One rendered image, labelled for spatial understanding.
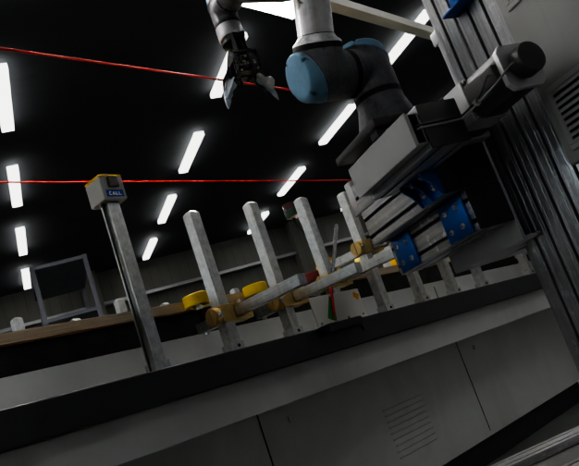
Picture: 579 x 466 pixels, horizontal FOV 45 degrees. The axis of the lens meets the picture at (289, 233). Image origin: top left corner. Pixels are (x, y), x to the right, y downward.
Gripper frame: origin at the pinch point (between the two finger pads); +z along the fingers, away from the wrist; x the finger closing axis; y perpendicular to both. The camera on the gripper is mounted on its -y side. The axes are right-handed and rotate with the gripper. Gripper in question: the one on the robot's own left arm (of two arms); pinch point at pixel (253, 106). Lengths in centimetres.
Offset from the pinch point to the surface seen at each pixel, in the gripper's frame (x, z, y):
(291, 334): 0, 61, -29
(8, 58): -25, -268, -401
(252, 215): 0.0, 22.6, -29.2
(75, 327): -60, 43, -19
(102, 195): -46.2, 15.3, -3.8
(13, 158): -30, -268, -608
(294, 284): -7, 52, 3
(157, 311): -36, 43, -32
